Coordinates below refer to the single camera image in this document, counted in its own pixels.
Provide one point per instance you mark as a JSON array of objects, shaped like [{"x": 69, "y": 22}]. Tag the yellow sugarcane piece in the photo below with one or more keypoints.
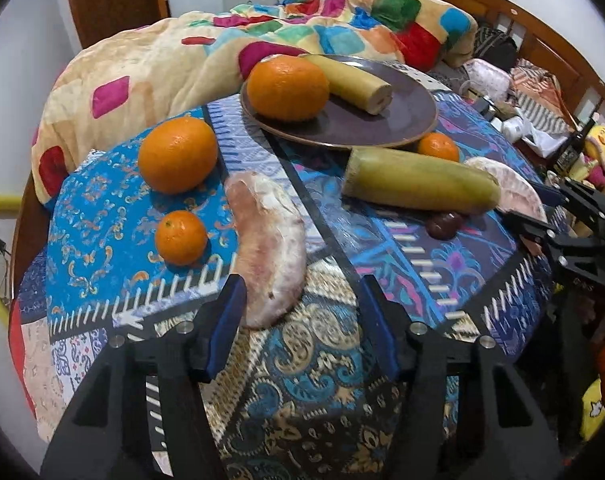
[{"x": 355, "y": 86}]

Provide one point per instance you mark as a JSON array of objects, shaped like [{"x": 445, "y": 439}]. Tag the green sugarcane piece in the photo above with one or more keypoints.
[{"x": 408, "y": 180}]

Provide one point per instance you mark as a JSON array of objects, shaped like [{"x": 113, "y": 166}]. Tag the purple ceramic plate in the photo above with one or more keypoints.
[{"x": 341, "y": 125}]

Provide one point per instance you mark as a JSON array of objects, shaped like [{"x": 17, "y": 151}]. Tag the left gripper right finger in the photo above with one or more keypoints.
[{"x": 465, "y": 413}]

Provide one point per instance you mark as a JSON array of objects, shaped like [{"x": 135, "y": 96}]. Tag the small mandarin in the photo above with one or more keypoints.
[
  {"x": 437, "y": 144},
  {"x": 181, "y": 238}
]

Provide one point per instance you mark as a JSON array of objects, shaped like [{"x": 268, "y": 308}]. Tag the black backpack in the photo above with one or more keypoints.
[{"x": 495, "y": 47}]

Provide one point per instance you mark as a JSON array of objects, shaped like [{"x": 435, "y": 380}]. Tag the blue patterned patchwork cloth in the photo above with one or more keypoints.
[{"x": 300, "y": 396}]

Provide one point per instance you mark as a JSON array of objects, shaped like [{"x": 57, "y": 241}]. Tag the large front orange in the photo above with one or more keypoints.
[{"x": 288, "y": 89}]

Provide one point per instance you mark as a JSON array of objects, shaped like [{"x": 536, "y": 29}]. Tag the large orange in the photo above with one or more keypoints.
[
  {"x": 178, "y": 155},
  {"x": 288, "y": 89}
]

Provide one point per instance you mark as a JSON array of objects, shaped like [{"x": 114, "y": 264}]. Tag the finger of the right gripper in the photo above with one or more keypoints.
[
  {"x": 586, "y": 204},
  {"x": 570, "y": 258}
]

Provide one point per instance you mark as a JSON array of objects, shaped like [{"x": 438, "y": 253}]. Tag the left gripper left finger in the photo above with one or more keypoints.
[{"x": 134, "y": 389}]

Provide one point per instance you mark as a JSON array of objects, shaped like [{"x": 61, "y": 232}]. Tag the wooden bed headboard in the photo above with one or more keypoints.
[{"x": 582, "y": 89}]

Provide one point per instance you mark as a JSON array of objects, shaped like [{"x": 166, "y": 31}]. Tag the colourful patchwork blanket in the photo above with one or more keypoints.
[{"x": 129, "y": 82}]

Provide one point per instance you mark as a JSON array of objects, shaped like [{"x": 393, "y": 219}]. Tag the pink quilted pouch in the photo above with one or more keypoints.
[{"x": 488, "y": 80}]

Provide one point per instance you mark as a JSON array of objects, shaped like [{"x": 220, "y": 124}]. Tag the dark red jujube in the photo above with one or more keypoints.
[{"x": 444, "y": 226}]

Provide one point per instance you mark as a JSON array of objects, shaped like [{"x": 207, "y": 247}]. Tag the large back orange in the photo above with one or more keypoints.
[{"x": 178, "y": 155}]

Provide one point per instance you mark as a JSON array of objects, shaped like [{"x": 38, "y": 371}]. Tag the dark glass bottle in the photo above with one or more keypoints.
[{"x": 570, "y": 151}]

